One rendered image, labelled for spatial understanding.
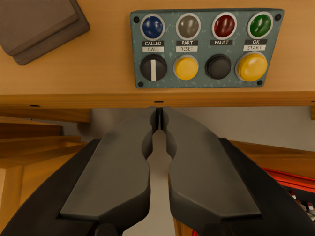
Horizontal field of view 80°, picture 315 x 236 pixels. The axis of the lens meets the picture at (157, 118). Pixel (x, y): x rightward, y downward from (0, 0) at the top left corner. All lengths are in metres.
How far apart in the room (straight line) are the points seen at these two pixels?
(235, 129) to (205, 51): 1.02
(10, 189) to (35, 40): 0.23
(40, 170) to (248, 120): 1.08
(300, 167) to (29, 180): 0.48
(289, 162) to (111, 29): 0.35
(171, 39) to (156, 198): 1.06
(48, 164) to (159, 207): 0.85
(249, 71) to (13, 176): 0.36
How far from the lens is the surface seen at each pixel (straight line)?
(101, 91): 0.25
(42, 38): 0.27
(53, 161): 0.48
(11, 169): 0.37
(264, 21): 0.23
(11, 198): 0.40
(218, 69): 0.21
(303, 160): 0.41
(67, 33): 0.27
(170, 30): 0.21
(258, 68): 0.23
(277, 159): 0.39
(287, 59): 0.29
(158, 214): 1.23
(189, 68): 0.21
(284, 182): 0.26
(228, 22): 0.21
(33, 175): 0.43
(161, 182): 1.17
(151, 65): 0.20
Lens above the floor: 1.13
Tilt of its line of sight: 86 degrees down
